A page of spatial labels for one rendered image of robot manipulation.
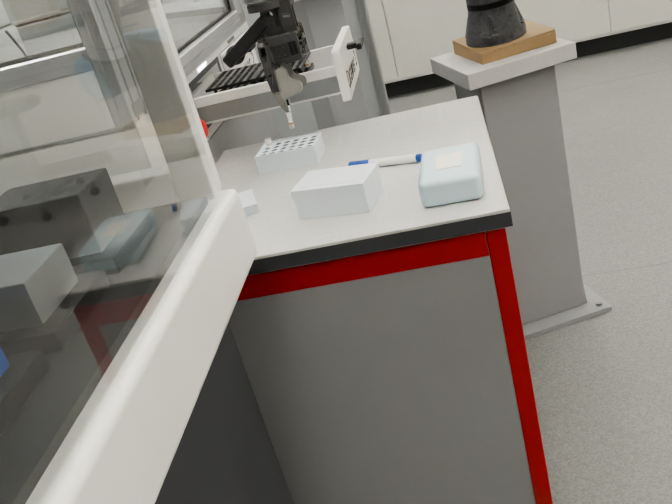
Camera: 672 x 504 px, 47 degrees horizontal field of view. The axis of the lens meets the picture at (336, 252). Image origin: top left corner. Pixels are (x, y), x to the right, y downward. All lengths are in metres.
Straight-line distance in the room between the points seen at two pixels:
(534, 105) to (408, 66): 2.81
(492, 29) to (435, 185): 0.88
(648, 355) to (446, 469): 0.85
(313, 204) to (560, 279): 1.12
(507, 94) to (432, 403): 0.93
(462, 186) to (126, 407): 0.67
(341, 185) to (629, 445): 0.95
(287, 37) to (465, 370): 0.69
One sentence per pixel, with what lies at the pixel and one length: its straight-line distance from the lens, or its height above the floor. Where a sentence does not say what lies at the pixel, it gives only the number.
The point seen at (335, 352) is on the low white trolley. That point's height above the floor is 0.56.
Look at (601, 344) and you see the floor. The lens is 2.16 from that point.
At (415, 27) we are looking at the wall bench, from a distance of 4.75.
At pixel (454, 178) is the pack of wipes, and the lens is 1.17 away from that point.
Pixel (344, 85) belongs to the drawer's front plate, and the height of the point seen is 0.85.
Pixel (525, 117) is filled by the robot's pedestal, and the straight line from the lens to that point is 2.03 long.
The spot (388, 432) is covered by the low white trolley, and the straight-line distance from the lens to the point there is 1.36.
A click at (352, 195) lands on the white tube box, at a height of 0.79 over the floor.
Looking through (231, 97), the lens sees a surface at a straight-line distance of 1.73.
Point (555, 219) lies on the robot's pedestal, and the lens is 2.15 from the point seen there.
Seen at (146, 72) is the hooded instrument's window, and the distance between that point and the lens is 0.88.
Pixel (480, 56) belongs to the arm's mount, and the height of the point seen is 0.78.
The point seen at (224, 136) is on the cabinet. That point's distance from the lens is 1.90.
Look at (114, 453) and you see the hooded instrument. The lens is 0.64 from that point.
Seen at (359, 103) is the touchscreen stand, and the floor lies 0.51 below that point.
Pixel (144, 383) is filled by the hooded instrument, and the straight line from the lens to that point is 0.70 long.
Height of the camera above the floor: 1.22
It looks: 24 degrees down
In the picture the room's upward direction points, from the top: 16 degrees counter-clockwise
